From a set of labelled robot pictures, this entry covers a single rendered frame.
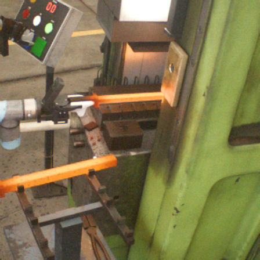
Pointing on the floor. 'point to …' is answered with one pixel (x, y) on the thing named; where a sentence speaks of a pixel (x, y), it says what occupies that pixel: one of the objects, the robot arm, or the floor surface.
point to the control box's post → (48, 130)
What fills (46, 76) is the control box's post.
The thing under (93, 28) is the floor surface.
